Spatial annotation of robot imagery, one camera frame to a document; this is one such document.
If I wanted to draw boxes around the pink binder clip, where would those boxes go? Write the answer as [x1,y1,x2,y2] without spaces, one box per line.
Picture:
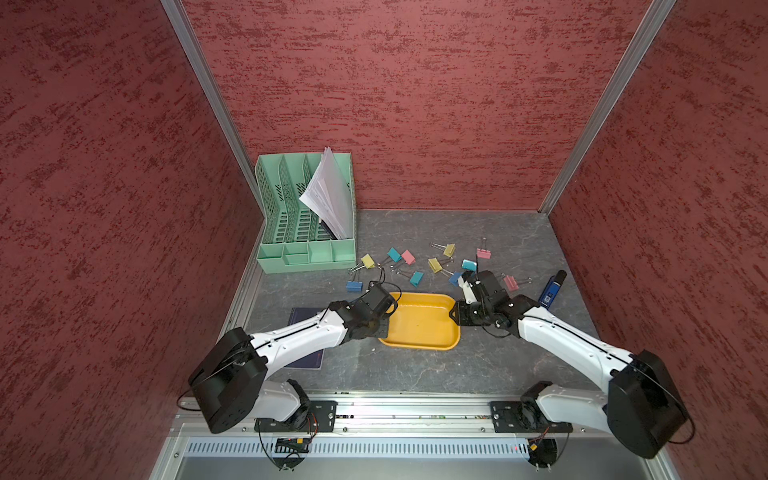
[401,250,415,265]
[502,274,532,292]
[476,237,492,260]

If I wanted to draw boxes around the blue binder clip center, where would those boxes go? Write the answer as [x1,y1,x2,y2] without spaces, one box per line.
[443,270,464,287]

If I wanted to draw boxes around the teal binder clip lower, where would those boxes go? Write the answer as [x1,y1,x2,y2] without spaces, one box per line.
[396,270,424,287]

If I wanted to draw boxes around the yellow binder clip center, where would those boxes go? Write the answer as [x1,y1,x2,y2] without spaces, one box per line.
[428,258,443,273]

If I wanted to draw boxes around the blue binder clip left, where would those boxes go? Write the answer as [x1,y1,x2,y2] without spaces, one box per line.
[345,280,363,293]

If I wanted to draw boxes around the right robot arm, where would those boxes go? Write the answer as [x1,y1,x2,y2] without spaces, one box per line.
[450,270,695,459]

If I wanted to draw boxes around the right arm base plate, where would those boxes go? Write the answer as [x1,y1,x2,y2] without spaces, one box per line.
[489,401,573,435]

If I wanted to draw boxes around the pink binder clip back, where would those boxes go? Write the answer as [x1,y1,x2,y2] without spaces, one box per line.
[476,237,492,260]

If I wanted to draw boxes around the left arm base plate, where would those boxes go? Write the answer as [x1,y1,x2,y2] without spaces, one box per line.
[254,400,338,435]

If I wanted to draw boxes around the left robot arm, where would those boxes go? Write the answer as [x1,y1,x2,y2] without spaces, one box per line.
[188,281,401,434]

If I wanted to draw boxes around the yellow plastic storage box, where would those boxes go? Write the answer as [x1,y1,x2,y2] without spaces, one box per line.
[380,292,461,351]

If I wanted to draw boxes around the green plastic desk organizer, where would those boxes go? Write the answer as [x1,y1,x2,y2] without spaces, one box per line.
[254,152,357,274]

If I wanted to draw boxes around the blue binder clip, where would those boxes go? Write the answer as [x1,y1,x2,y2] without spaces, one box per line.
[345,280,363,293]
[443,270,464,287]

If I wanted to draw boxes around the dark blue notebook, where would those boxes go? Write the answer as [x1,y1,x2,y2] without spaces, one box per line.
[285,307,324,371]

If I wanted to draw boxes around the teal white binder clip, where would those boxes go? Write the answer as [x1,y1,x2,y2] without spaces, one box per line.
[462,259,478,272]

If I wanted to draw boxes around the olive yellow binder clip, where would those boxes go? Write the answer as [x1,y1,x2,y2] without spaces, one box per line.
[430,243,456,258]

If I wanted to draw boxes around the white papers in organizer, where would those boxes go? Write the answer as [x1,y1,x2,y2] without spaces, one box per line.
[299,147,355,240]

